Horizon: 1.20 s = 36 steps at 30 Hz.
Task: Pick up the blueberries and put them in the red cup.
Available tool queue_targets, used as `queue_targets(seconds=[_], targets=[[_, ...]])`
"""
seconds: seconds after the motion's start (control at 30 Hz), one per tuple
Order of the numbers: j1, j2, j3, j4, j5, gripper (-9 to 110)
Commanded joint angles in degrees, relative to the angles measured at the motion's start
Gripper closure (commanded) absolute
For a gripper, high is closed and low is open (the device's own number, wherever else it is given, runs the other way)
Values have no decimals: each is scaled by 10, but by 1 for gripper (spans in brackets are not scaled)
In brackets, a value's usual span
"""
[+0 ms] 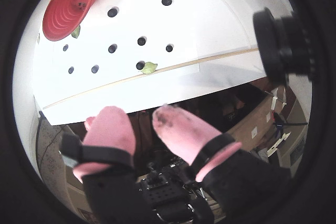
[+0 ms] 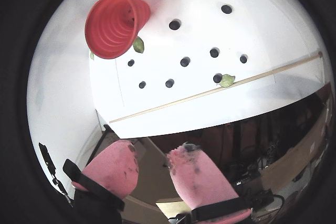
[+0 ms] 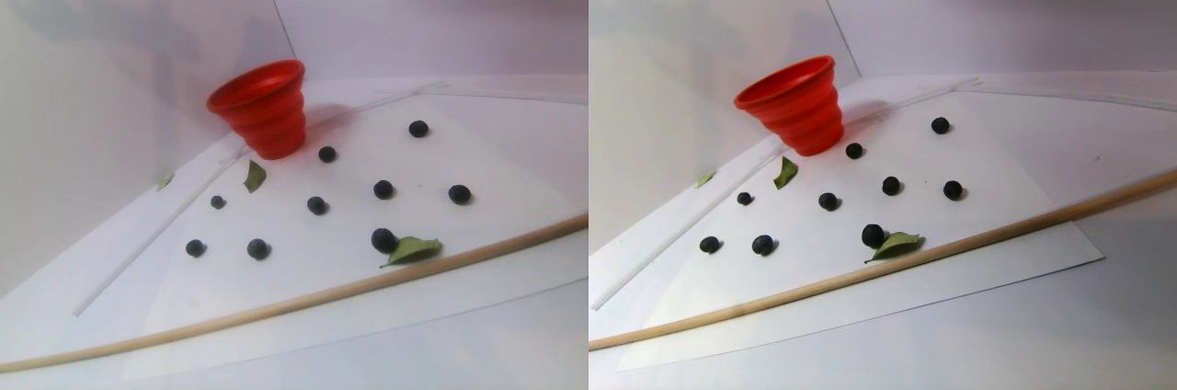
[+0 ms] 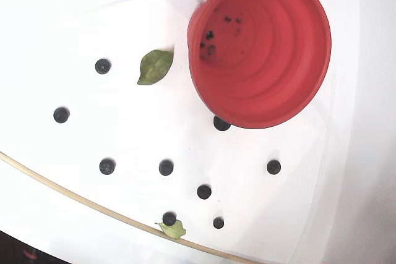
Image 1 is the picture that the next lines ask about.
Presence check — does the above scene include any white paper sheet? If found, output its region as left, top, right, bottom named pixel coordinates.
left=52, top=0, right=202, bottom=99

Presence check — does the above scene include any black perforated plate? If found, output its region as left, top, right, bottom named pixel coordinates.
left=136, top=174, right=196, bottom=210

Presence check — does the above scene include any medium green leaf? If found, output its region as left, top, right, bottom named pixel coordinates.
left=141, top=61, right=159, bottom=75

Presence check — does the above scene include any red collapsible cup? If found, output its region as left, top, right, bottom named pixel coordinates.
left=42, top=0, right=98, bottom=42

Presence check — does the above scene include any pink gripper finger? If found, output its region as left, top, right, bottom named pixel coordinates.
left=59, top=105, right=155, bottom=224
left=152, top=105, right=292, bottom=221

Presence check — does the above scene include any black camera module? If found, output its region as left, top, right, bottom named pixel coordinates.
left=252, top=6, right=320, bottom=86

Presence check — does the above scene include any brown cardboard box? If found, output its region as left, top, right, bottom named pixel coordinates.
left=225, top=84, right=287, bottom=151

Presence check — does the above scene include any large green leaf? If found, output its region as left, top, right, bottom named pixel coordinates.
left=70, top=25, right=81, bottom=39

